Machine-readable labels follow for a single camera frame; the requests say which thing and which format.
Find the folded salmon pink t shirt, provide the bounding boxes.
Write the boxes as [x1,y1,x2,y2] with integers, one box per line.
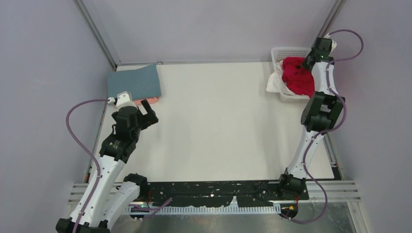
[133,97,159,106]

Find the folded grey-blue t shirt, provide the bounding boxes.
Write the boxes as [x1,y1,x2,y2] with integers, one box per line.
[106,64,162,100]

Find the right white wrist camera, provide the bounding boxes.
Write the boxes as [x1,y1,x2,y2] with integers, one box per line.
[323,33,337,52]

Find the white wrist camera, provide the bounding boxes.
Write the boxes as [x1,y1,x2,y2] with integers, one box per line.
[323,33,337,52]
[107,91,136,109]

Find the white plastic laundry basket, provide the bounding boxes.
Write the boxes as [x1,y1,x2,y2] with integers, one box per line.
[271,47,310,103]

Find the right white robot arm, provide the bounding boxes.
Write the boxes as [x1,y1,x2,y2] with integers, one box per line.
[277,37,343,200]

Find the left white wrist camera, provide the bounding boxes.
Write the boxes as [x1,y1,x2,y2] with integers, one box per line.
[107,91,136,109]

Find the crumpled white t shirt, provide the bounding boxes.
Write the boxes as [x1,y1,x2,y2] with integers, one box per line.
[266,60,298,96]

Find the red t shirt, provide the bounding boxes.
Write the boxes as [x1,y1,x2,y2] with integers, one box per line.
[282,57,315,98]

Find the white slotted cable duct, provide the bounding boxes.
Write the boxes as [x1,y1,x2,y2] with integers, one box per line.
[123,205,282,216]

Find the aluminium frame rails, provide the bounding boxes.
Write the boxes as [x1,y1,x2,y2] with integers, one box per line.
[68,180,361,205]

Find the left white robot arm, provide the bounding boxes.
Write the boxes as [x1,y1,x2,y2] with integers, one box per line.
[55,98,158,233]

